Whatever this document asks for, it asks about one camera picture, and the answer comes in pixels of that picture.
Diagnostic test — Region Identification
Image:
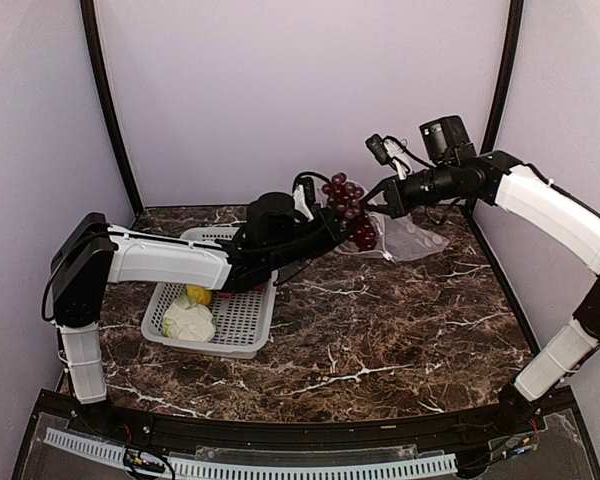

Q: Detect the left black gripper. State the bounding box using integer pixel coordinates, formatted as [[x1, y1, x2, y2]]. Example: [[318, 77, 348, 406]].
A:
[[266, 207, 361, 272]]

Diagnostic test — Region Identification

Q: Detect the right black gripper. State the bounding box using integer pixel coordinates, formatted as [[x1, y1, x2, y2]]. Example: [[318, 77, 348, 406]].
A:
[[359, 160, 459, 218]]

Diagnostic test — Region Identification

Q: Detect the dark red grape bunch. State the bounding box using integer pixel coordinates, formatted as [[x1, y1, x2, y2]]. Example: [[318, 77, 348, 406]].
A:
[[321, 172, 378, 252]]

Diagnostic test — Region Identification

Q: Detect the clear zip top bag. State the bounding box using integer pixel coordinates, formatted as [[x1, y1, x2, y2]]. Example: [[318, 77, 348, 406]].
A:
[[336, 213, 449, 263]]

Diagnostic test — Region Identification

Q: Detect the white plastic perforated basket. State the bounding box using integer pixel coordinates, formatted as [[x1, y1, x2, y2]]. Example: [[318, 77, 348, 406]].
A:
[[139, 227, 281, 360]]

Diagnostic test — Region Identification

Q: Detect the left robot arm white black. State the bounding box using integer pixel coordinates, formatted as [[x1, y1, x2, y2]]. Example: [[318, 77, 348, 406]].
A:
[[41, 192, 353, 436]]

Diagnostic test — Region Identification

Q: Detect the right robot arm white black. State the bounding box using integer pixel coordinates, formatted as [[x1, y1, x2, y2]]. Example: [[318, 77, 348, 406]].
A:
[[362, 115, 600, 434]]

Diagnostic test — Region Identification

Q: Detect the yellow bell pepper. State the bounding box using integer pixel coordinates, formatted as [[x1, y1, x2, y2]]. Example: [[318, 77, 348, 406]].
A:
[[186, 285, 213, 306]]

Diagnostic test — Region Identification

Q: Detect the white green cauliflower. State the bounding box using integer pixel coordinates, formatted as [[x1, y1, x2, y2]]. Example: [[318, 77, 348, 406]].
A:
[[162, 294, 216, 342]]

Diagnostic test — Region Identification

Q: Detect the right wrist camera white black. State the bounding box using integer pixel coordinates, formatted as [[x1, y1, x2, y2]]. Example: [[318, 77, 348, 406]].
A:
[[365, 134, 414, 180]]

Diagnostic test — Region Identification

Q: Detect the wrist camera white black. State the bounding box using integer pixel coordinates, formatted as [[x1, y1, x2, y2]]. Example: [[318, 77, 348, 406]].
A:
[[365, 134, 414, 180], [292, 171, 332, 222]]

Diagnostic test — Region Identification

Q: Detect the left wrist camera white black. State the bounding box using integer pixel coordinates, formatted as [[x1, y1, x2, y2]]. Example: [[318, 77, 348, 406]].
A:
[[292, 171, 332, 222]]

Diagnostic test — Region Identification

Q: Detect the right black frame post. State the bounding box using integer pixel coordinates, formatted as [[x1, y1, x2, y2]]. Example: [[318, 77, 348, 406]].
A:
[[465, 1, 524, 153]]

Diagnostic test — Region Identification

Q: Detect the black frame post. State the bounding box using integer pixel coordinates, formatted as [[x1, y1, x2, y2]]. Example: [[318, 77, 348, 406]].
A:
[[465, 1, 524, 153], [79, 0, 144, 218]]

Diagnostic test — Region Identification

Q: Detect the black curved front rail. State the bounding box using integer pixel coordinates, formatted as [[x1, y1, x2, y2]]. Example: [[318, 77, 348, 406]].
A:
[[58, 396, 544, 452]]

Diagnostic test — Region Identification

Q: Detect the white slotted cable duct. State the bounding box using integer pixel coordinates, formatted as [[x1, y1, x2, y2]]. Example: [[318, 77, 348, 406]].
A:
[[43, 428, 458, 480]]

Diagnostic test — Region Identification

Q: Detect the left black frame post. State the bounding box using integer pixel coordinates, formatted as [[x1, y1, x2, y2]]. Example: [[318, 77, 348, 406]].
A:
[[79, 0, 144, 218]]

